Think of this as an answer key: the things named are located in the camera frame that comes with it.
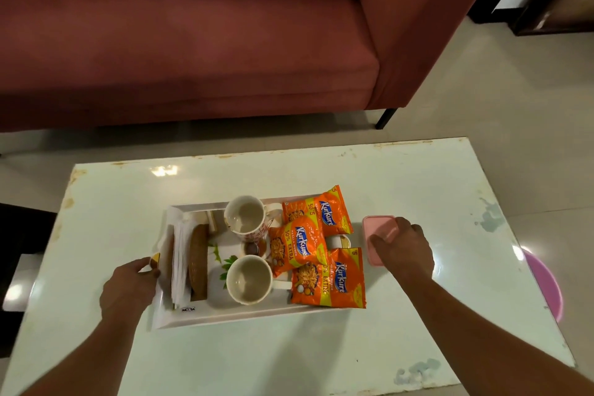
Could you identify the person's right hand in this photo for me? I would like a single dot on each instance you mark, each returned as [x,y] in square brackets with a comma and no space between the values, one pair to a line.
[406,254]

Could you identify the person's left hand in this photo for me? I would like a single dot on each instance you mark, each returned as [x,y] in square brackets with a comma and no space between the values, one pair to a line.
[127,291]

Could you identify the pink container lid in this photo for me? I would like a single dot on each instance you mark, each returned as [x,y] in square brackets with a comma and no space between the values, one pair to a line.
[378,228]

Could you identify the white paper napkins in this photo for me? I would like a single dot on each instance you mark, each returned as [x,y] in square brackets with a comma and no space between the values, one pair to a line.
[181,266]

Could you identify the orange snack packet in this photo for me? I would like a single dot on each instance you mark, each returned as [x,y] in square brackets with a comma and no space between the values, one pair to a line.
[322,214]
[332,279]
[297,245]

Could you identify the white printed tray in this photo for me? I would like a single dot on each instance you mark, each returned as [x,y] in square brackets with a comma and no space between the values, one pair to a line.
[241,314]

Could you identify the white floral mug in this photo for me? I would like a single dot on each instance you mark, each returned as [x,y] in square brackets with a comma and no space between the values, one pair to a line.
[250,279]
[246,218]

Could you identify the person's left forearm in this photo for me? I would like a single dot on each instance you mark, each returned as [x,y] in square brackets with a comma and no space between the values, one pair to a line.
[88,358]

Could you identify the person's right forearm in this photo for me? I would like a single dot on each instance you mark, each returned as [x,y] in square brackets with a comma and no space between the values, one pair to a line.
[487,344]

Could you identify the black woven stool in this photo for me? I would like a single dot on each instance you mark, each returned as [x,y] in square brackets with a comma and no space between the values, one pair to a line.
[21,233]

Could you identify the pink plastic bin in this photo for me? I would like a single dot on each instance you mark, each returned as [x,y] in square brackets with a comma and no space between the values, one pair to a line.
[545,284]

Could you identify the red fabric sofa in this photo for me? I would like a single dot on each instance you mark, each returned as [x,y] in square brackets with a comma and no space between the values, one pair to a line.
[185,47]

